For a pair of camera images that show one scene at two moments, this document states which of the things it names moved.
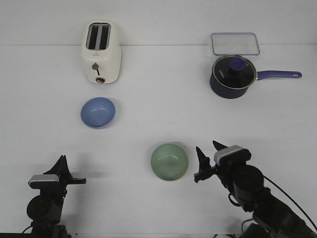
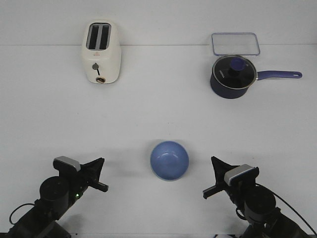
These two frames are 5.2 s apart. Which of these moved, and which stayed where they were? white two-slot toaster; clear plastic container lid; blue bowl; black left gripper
Moved: blue bowl; black left gripper
Stayed: clear plastic container lid; white two-slot toaster
